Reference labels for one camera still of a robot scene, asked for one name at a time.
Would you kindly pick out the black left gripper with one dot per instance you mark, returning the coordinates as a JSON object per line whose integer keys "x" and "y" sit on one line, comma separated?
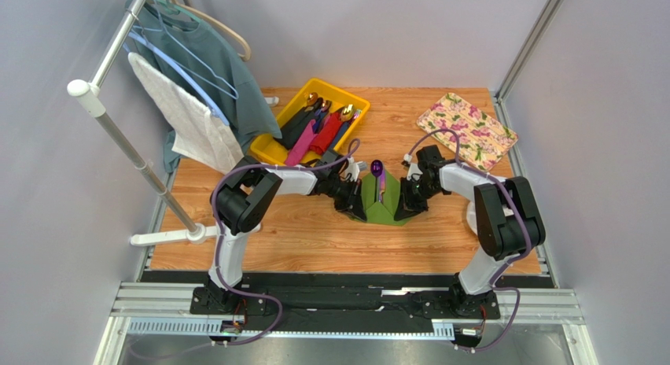
{"x": 352, "y": 204}

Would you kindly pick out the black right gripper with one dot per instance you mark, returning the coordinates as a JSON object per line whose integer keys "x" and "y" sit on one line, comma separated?
{"x": 409, "y": 204}

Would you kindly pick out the green paper napkin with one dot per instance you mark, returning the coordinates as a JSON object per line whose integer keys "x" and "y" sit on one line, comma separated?
{"x": 381, "y": 212}

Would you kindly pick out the dark purple spoon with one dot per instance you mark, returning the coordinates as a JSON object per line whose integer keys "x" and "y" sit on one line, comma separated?
{"x": 376, "y": 167}

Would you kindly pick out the iridescent rainbow table knife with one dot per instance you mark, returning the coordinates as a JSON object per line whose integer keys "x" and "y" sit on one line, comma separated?
{"x": 381, "y": 185}

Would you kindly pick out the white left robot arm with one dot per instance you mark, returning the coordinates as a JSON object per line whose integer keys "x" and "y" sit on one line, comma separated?
{"x": 241, "y": 200}

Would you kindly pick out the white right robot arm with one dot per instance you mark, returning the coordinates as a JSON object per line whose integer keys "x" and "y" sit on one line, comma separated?
{"x": 507, "y": 220}

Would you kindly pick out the red rolled napkin in bin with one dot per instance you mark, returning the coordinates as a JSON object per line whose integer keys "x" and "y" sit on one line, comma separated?
{"x": 329, "y": 129}

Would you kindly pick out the pink rolled napkin in bin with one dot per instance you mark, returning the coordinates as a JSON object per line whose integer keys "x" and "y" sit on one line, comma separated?
{"x": 302, "y": 145}

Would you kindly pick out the blue rolled napkin in bin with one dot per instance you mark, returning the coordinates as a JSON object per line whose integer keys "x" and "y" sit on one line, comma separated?
{"x": 343, "y": 129}

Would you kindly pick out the black rolled napkin in bin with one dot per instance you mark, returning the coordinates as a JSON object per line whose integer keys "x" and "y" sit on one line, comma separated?
{"x": 294, "y": 127}

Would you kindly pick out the white mesh food cover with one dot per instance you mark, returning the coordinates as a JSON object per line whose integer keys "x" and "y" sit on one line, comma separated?
{"x": 471, "y": 217}

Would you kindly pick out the yellow plastic cutlery bin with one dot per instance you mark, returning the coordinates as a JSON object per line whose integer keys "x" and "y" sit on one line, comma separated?
{"x": 318, "y": 118}

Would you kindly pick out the floral patterned tray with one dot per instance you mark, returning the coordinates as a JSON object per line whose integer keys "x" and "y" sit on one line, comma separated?
{"x": 479, "y": 138}

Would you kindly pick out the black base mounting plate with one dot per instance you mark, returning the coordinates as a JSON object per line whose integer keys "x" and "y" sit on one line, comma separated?
{"x": 349, "y": 303}

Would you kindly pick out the white towel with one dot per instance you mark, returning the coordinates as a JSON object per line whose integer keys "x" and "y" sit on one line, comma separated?
{"x": 199, "y": 134}

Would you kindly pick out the wooden clothes hanger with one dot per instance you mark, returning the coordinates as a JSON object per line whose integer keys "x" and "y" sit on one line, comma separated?
{"x": 184, "y": 7}

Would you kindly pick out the grey-green t-shirt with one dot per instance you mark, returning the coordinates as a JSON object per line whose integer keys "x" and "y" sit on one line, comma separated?
{"x": 250, "y": 115}

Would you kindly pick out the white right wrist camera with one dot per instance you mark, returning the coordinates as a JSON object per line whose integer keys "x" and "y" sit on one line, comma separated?
{"x": 414, "y": 173}

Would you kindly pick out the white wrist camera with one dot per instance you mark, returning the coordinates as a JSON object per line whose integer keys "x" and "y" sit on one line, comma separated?
{"x": 353, "y": 169}
{"x": 414, "y": 173}

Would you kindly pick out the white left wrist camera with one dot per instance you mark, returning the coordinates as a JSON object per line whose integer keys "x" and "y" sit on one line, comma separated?
{"x": 353, "y": 169}

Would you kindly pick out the blue wire hanger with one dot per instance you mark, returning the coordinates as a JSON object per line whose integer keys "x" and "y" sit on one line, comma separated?
{"x": 139, "y": 32}

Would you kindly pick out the aluminium frame rail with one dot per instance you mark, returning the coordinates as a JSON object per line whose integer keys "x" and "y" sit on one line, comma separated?
{"x": 164, "y": 308}

